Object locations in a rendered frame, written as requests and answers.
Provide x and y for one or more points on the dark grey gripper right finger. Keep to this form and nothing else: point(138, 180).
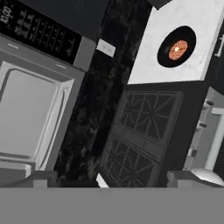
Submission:
point(179, 179)

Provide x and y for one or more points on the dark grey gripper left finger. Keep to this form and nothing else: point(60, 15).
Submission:
point(43, 179)

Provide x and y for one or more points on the grey microwave door with window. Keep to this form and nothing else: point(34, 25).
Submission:
point(29, 110)

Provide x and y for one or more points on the orange round waffle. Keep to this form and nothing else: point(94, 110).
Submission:
point(178, 50)

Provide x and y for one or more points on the grey microwave oven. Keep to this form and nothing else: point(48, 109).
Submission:
point(38, 27)

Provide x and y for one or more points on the black hob with grates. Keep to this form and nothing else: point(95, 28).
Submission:
point(140, 137)

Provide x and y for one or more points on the dark oven knob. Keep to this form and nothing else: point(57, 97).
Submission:
point(209, 102)
point(202, 125)

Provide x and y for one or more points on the small white wall socket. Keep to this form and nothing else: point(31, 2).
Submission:
point(105, 47)
point(102, 181)

